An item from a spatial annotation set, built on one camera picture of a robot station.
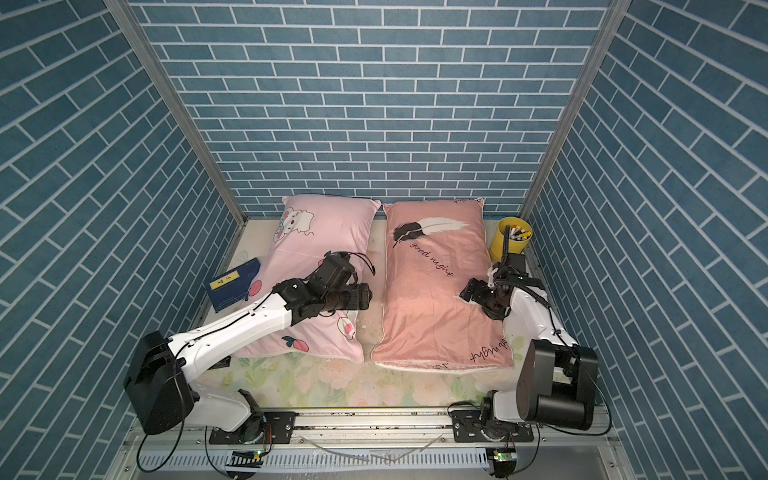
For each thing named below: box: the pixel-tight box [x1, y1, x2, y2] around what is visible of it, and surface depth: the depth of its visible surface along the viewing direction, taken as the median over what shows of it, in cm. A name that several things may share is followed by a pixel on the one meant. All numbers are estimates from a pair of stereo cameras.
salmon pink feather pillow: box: [371, 199, 515, 372], surface depth 90 cm
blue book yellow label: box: [204, 257, 261, 313], surface depth 102 cm
